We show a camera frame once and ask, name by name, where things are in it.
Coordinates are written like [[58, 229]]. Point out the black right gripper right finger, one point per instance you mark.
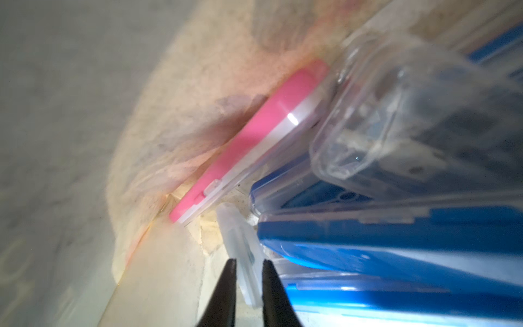
[[277, 308]]

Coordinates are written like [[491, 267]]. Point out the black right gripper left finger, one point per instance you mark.
[[221, 308]]

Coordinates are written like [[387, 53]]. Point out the clear pink compass case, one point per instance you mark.
[[293, 108]]

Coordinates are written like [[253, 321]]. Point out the beige canvas bag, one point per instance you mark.
[[217, 72]]

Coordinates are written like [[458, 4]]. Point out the blue compass case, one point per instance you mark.
[[435, 308], [463, 249]]

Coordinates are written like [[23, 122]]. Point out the clear plastic case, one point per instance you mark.
[[412, 119]]

